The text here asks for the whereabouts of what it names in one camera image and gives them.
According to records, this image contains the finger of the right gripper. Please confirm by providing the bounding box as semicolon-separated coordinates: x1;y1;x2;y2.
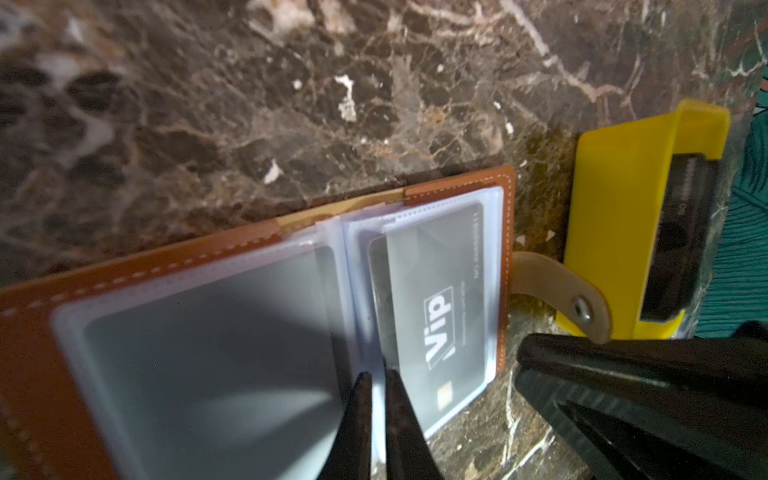
514;334;767;479

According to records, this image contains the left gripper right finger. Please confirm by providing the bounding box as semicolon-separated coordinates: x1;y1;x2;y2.
385;369;444;480

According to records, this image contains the brown leather card holder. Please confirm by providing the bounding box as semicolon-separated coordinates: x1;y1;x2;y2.
1;167;612;479

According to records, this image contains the dark credit card stack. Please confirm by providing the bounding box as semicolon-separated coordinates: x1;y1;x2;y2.
640;153;720;323

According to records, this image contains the yellow plastic card tray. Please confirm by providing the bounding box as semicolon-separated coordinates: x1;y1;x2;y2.
564;99;731;340

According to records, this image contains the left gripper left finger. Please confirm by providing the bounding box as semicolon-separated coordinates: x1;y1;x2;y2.
317;372;372;480

